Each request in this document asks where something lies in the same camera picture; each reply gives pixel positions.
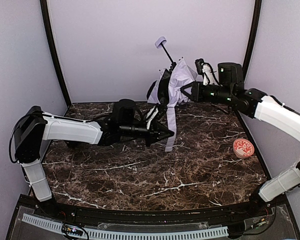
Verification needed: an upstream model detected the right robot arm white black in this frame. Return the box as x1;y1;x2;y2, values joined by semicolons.
180;59;300;204

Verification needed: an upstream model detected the black corner post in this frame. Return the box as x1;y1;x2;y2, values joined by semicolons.
39;0;72;108
242;0;262;78

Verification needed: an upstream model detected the left black corner post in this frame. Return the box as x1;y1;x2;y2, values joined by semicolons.
39;0;72;108

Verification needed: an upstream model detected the lavender folding umbrella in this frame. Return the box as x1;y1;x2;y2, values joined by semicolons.
146;36;198;153

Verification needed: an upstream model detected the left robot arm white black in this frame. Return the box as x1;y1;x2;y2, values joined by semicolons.
8;99;175;202

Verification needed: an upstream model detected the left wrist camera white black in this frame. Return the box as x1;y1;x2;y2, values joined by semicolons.
144;103;167;130

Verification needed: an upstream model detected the right black corner post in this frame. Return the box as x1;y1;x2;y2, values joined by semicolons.
242;0;262;78

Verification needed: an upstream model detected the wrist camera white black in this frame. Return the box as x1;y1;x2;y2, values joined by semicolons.
144;103;167;130
195;58;220;86

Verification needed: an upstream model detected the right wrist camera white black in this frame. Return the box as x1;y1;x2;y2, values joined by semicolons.
195;58;220;86

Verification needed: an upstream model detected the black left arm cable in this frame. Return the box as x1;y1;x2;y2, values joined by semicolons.
8;117;26;165

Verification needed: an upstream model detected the grey slotted cable duct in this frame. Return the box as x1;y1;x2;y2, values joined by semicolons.
21;213;229;240

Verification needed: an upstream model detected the red white patterned bowl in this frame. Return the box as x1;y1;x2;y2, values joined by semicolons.
233;138;255;158

